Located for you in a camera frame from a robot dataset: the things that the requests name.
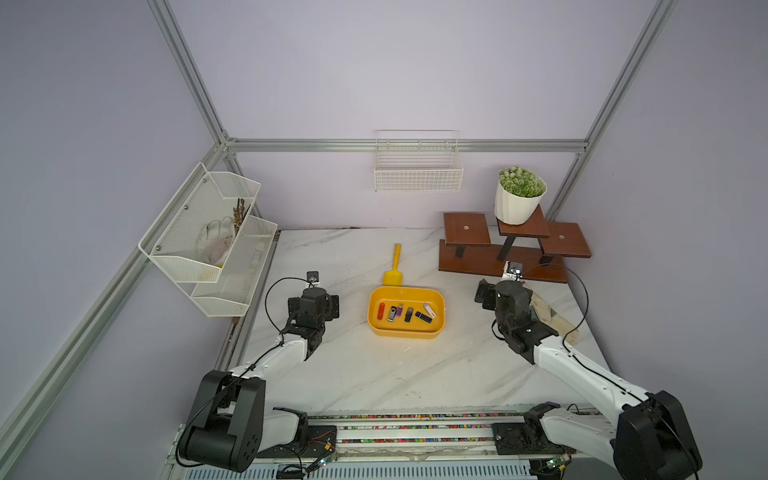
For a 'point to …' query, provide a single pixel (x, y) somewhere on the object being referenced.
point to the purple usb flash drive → (399, 310)
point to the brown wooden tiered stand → (539, 246)
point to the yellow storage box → (407, 297)
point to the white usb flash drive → (429, 310)
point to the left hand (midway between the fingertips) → (314, 301)
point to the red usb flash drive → (381, 311)
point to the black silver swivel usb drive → (393, 310)
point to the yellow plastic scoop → (393, 277)
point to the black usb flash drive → (423, 317)
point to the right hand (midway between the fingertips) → (498, 287)
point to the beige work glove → (546, 315)
